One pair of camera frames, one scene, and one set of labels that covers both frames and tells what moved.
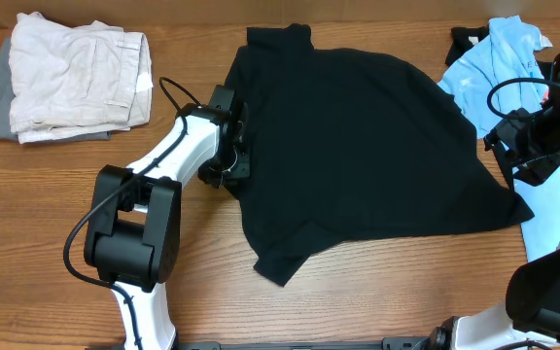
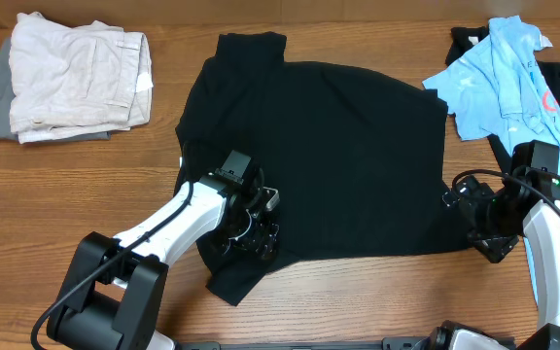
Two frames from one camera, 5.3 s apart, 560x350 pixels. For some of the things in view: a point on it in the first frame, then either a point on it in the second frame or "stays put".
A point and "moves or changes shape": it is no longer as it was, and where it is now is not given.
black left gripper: (243, 168) → (266, 232)
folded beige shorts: (77, 81) stays put
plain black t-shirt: (345, 143) moves or changes shape
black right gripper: (538, 170) → (494, 247)
